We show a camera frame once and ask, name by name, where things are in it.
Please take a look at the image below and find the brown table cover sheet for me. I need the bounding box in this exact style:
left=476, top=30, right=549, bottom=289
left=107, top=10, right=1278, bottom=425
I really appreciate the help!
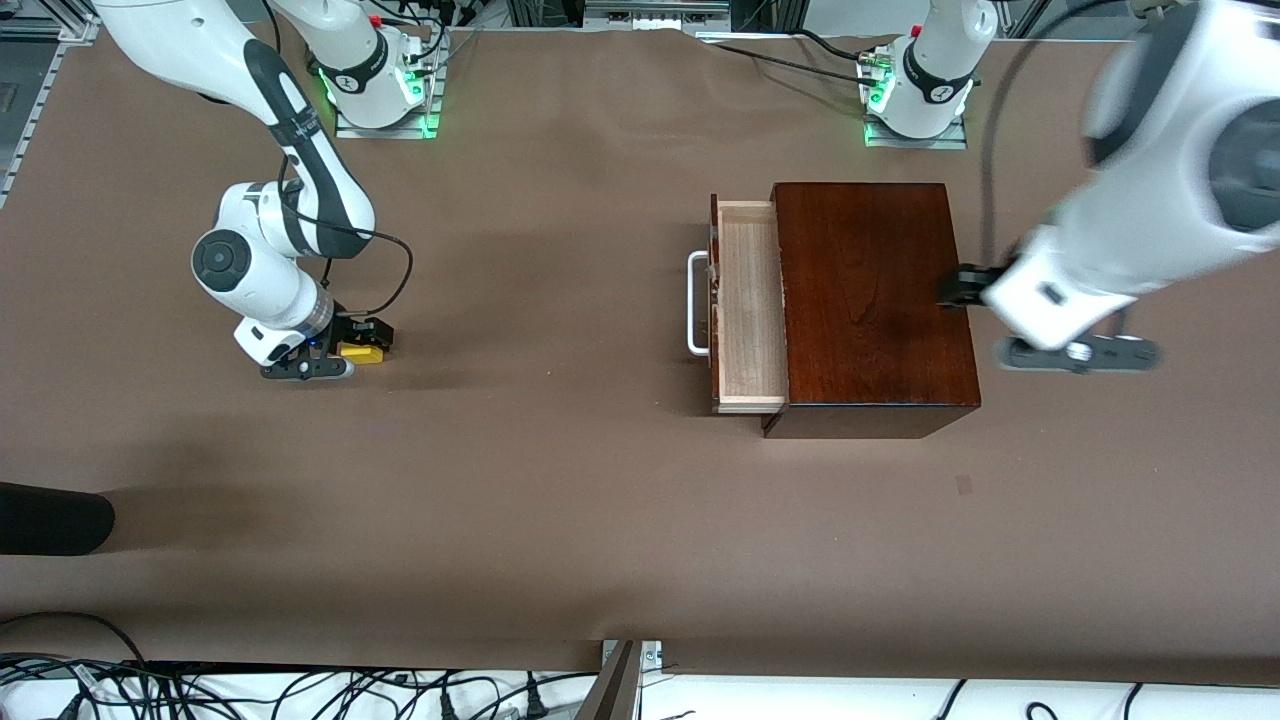
left=0, top=22, right=1280, bottom=673

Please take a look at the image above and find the dark brown wooden cabinet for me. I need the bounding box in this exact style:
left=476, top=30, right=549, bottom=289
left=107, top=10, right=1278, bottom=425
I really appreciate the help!
left=765, top=183, right=981, bottom=439

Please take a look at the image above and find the light wood drawer white handle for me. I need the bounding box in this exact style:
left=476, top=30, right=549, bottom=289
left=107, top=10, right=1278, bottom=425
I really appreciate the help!
left=687, top=195, right=791, bottom=414

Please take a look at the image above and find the black cylinder object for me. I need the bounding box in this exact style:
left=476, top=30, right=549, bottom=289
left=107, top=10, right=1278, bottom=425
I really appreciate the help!
left=0, top=483, right=115, bottom=556

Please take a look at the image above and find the aluminium table edge rail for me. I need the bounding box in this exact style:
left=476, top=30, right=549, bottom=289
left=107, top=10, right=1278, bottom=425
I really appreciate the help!
left=0, top=40, right=69, bottom=209

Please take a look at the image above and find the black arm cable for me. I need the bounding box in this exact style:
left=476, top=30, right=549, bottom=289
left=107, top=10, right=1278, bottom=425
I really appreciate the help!
left=275, top=150, right=414, bottom=319
left=980, top=0, right=1136, bottom=266

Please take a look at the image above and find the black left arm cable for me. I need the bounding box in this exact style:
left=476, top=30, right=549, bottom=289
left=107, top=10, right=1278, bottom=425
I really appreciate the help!
left=980, top=0, right=1136, bottom=266

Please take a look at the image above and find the black arched floor cable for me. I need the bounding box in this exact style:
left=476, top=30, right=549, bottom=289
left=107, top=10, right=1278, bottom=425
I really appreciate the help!
left=0, top=612, right=146, bottom=669

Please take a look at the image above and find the silver clamp bracket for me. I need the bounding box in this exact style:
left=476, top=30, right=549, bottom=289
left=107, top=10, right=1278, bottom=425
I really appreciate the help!
left=600, top=640, right=663, bottom=673

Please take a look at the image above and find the dark grey bar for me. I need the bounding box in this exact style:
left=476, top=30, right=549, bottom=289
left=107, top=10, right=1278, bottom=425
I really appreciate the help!
left=575, top=640, right=643, bottom=720

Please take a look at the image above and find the aluminium frame profile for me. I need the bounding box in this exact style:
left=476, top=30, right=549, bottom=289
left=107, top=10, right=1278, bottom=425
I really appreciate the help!
left=585, top=0, right=731, bottom=31

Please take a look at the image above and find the black cable on table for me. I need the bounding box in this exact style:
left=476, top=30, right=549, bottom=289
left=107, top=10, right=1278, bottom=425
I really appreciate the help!
left=715, top=42, right=881, bottom=86

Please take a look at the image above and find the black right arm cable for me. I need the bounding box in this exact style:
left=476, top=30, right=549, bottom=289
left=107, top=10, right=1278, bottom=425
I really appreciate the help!
left=275, top=150, right=414, bottom=319

